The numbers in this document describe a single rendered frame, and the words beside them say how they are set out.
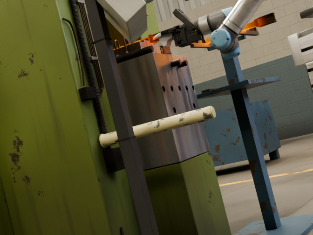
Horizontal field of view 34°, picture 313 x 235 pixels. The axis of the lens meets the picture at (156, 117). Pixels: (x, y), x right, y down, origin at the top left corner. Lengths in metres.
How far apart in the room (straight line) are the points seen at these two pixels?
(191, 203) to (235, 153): 3.79
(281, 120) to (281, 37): 1.55
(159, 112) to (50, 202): 0.54
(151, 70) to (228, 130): 3.82
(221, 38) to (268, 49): 8.15
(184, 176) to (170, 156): 0.09
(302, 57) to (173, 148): 0.71
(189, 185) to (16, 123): 0.72
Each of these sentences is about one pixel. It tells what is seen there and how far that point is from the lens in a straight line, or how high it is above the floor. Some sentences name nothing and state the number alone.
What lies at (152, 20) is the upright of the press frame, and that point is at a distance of 2.68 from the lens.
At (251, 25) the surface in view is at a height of 1.00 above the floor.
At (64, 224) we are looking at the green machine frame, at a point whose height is 0.36.
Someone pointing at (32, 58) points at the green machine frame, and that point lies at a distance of 1.98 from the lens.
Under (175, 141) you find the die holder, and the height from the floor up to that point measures 0.55.
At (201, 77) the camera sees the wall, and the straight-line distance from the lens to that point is 10.71.
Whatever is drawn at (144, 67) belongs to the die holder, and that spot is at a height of 0.86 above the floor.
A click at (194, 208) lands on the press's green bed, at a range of 2.06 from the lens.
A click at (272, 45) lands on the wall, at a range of 10.03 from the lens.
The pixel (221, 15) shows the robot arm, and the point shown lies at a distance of 2.09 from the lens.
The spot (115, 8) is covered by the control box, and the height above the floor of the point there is 0.96.
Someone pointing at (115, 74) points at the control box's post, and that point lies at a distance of 1.62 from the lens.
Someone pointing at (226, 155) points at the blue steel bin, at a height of 0.21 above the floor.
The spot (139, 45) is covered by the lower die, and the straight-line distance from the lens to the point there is 2.11.
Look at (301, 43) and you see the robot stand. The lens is 1.53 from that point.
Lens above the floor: 0.58
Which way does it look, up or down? 2 degrees up
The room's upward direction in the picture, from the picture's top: 14 degrees counter-clockwise
